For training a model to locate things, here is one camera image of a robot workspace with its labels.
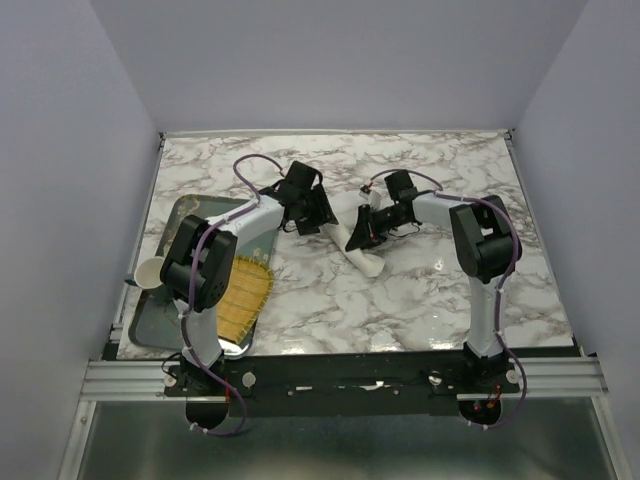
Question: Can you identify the yellow bamboo mat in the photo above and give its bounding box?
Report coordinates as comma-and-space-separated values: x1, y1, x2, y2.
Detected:
217, 255, 274, 344

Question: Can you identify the green floral metal tray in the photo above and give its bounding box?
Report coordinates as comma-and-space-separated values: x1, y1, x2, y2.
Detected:
128, 193, 279, 360

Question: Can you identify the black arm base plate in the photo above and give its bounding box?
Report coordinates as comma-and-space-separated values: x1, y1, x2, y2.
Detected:
165, 350, 519, 418

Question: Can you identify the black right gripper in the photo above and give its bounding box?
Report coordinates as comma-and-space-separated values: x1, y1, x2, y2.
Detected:
344, 204, 406, 254

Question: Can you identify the white cup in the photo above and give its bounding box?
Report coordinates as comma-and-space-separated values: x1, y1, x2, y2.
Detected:
133, 257, 164, 290

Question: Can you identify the cream cloth napkin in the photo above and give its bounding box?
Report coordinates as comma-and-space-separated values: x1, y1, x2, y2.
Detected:
320, 190, 385, 278

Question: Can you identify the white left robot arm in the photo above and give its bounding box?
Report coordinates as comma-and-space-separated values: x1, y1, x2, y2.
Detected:
159, 161, 338, 395

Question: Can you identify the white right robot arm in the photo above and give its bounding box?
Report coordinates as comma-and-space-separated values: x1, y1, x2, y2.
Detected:
345, 169, 521, 392

